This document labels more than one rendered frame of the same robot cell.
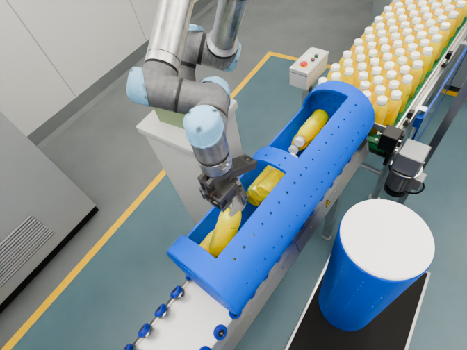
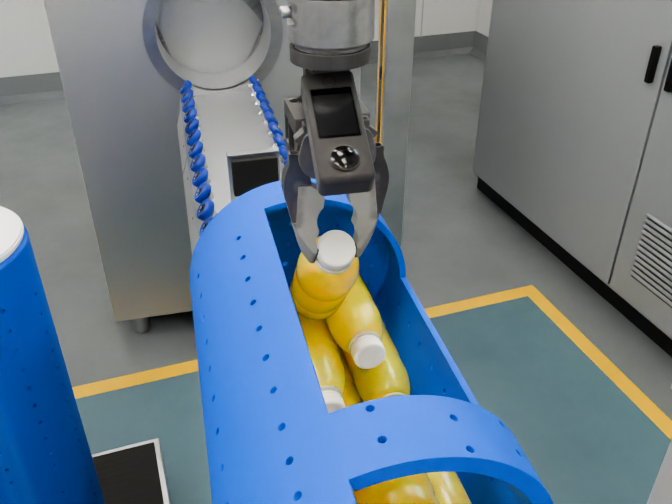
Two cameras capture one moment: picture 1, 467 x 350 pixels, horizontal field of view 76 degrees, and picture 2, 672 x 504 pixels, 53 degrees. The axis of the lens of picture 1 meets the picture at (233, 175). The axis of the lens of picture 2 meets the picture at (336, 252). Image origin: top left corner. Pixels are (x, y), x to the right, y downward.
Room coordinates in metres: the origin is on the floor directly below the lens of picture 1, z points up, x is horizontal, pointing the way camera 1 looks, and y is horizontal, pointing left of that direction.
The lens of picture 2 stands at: (0.71, -0.50, 1.62)
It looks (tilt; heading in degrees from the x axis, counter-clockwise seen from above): 33 degrees down; 116
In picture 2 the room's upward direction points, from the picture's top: straight up
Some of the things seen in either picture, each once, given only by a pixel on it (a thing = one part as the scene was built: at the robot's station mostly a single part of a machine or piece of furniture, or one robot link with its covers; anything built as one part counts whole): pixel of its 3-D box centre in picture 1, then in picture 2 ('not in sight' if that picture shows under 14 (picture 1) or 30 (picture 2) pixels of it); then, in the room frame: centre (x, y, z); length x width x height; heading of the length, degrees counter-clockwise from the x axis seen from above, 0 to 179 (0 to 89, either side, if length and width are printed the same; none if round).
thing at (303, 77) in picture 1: (308, 68); not in sight; (1.24, -0.50, 1.05); 0.20 x 0.10 x 0.10; 129
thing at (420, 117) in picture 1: (429, 106); not in sight; (1.10, -1.17, 0.70); 0.80 x 0.05 x 0.50; 129
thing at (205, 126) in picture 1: (207, 135); not in sight; (0.44, 0.03, 1.55); 0.09 x 0.08 x 0.11; 164
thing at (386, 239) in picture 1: (385, 236); not in sight; (0.33, -0.42, 1.03); 0.28 x 0.28 x 0.01
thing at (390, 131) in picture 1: (388, 139); not in sight; (0.76, -0.69, 0.95); 0.10 x 0.07 x 0.10; 39
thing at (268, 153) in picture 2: not in sight; (255, 188); (0.04, 0.50, 1.00); 0.10 x 0.04 x 0.15; 39
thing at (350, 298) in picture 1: (359, 278); not in sight; (0.33, -0.42, 0.59); 0.28 x 0.28 x 0.88
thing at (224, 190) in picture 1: (219, 182); (328, 108); (0.44, 0.04, 1.39); 0.09 x 0.08 x 0.12; 129
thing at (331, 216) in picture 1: (331, 214); not in sight; (0.79, -0.52, 0.31); 0.06 x 0.06 x 0.63; 39
